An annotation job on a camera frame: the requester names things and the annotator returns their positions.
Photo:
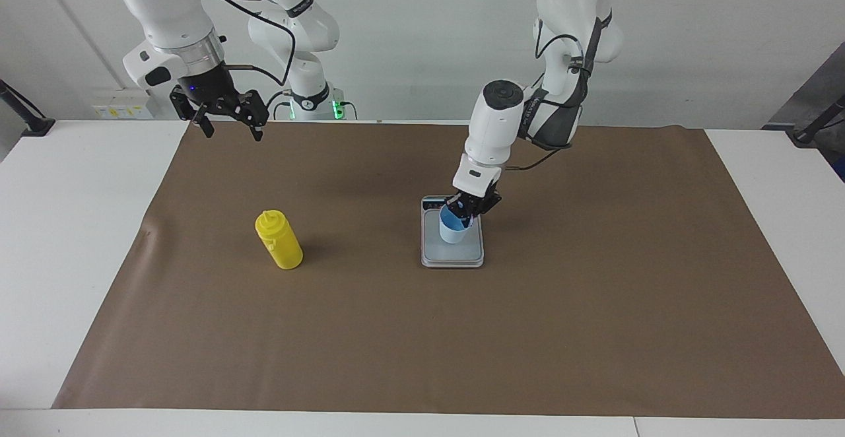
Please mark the black clamp stand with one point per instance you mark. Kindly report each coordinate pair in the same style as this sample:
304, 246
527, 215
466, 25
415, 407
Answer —
809, 134
36, 125

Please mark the silver digital kitchen scale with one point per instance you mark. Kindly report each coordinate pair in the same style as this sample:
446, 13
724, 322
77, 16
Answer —
455, 255

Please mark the light blue paper cup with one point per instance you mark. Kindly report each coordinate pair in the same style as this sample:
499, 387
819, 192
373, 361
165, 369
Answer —
454, 232

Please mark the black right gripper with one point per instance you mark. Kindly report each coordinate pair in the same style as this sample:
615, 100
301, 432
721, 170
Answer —
211, 90

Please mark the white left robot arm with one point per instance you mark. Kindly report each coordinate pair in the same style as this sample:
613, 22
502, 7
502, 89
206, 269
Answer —
495, 127

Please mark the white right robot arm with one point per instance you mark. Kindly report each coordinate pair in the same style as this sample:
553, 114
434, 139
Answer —
171, 8

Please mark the blue object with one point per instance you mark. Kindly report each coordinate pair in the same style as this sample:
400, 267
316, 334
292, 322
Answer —
841, 171

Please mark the white wall socket strip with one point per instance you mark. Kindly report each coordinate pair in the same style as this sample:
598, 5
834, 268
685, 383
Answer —
122, 108

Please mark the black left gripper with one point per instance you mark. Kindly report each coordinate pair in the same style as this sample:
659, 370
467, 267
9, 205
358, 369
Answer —
476, 198

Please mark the dark grey panel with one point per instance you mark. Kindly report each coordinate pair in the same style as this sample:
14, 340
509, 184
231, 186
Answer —
828, 80

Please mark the yellow squeeze bottle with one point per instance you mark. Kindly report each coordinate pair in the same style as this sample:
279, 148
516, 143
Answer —
280, 245

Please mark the brown paper table mat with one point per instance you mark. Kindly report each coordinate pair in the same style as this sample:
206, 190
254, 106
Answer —
422, 344

